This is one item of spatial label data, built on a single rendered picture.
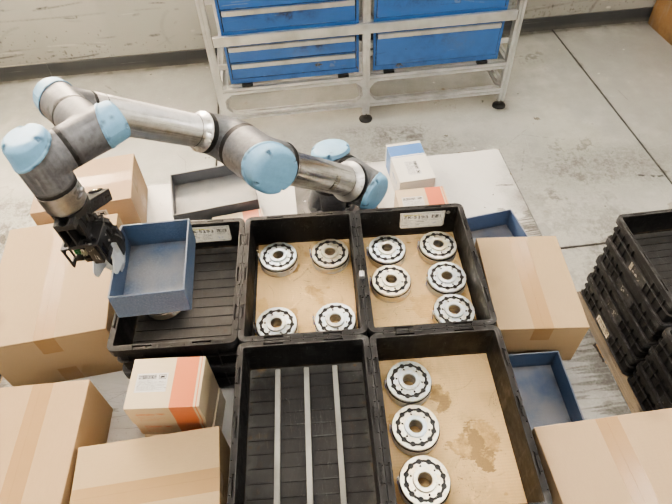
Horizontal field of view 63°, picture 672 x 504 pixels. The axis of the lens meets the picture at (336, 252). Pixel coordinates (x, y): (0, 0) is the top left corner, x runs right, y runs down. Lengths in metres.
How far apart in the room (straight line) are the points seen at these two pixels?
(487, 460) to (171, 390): 0.69
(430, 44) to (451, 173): 1.38
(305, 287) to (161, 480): 0.58
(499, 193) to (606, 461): 1.00
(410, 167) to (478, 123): 1.63
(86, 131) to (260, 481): 0.76
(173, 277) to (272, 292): 0.33
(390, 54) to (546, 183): 1.10
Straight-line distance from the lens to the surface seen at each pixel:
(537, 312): 1.44
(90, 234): 1.11
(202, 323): 1.45
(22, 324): 1.54
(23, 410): 1.45
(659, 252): 2.25
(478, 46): 3.35
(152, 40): 4.12
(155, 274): 1.25
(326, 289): 1.46
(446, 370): 1.34
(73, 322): 1.48
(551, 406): 1.50
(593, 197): 3.13
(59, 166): 1.01
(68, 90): 1.13
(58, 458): 1.36
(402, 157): 1.90
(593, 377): 1.58
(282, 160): 1.23
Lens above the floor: 2.00
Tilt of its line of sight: 49 degrees down
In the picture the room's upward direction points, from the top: 3 degrees counter-clockwise
